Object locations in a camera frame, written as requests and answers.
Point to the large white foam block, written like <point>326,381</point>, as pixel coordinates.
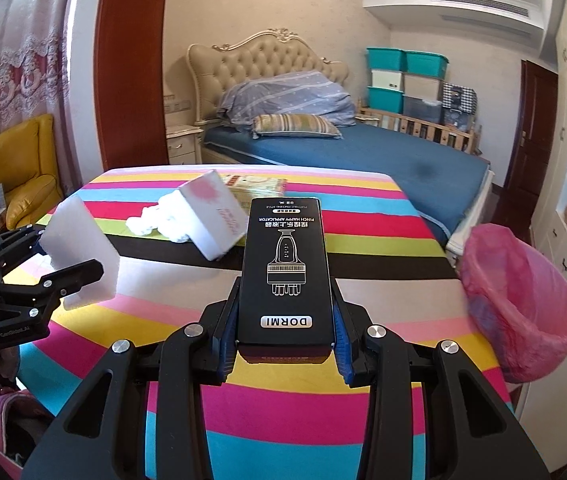
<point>78,240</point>

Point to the striped pillow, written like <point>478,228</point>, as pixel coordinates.
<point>296,125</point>

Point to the blue bed sheet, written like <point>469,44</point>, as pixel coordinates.
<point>373,160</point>

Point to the white box with pink print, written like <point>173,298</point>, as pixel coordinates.
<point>213,215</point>

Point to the white slotted air vent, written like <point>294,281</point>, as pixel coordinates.
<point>481,4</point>

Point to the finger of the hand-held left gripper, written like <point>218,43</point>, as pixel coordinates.
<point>13,242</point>
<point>78,272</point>

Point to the wooden crib rail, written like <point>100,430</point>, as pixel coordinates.
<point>428,130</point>

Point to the beige tufted bed headboard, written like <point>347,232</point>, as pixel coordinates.
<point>263,60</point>

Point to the black white checkered bag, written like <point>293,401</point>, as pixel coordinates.
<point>461,102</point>

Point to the stack of plastic storage boxes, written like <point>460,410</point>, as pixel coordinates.
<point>406,85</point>

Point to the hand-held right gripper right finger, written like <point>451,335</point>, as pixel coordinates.
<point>341,355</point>

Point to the wall socket panel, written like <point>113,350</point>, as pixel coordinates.
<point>176,106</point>

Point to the white crumpled tissue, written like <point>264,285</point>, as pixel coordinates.
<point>163,220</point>

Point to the blue-grey dotted duvet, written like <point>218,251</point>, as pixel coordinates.
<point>293,92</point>

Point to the pink lace curtain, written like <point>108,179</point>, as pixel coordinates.
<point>13,60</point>

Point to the white built-in shelf unit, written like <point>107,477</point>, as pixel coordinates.
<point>563,110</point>

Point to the cream nightstand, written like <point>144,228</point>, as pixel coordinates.
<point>183,145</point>

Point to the bin with pink bag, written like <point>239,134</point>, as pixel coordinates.
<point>513,280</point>

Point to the beige flat packet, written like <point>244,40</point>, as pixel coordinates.
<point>258,185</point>

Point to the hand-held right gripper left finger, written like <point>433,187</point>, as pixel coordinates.
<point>227,345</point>

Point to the black printed box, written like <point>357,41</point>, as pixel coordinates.
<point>286,260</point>

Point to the yellow leather armchair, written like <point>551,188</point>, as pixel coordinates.
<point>23,160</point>

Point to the dark wooden door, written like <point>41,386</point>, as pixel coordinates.
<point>533,135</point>

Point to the red-brown wooden door frame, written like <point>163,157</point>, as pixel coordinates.
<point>131,60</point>

